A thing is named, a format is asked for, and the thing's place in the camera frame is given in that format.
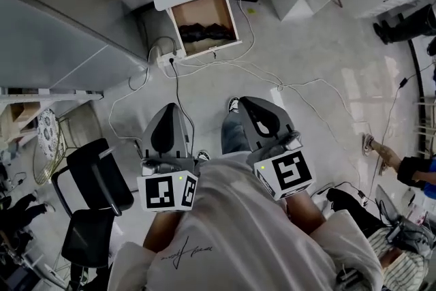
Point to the person's white shirt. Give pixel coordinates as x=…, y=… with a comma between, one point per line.
x=245, y=235

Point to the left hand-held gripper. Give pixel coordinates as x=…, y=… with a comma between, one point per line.
x=163, y=173

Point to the white wooden drawer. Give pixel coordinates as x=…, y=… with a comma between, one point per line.
x=201, y=13

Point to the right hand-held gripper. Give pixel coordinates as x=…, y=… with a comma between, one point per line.
x=272, y=160

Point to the wooden shelf unit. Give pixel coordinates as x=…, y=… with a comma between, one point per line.
x=17, y=119

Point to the person's shoe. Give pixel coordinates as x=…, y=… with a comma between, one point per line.
x=203, y=155
x=233, y=105

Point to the white power strip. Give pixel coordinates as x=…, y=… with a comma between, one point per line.
x=167, y=59

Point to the person's blue jeans leg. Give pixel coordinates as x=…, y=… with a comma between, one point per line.
x=233, y=133

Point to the person's right forearm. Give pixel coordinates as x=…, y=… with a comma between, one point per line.
x=303, y=211

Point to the person's right shoe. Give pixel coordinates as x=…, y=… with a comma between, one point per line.
x=233, y=105

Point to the person's left shoe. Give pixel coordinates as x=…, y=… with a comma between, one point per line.
x=203, y=155

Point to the grey white cabinet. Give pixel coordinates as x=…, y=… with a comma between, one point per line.
x=51, y=37

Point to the drawer key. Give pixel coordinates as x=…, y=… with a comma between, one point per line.
x=214, y=53

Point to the black umbrella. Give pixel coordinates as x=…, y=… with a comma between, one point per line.
x=207, y=32

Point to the person's left forearm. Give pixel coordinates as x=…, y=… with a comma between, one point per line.
x=161, y=231

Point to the black office chair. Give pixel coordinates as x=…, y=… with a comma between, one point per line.
x=92, y=180

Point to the yellow sticky note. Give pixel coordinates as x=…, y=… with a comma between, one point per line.
x=251, y=10

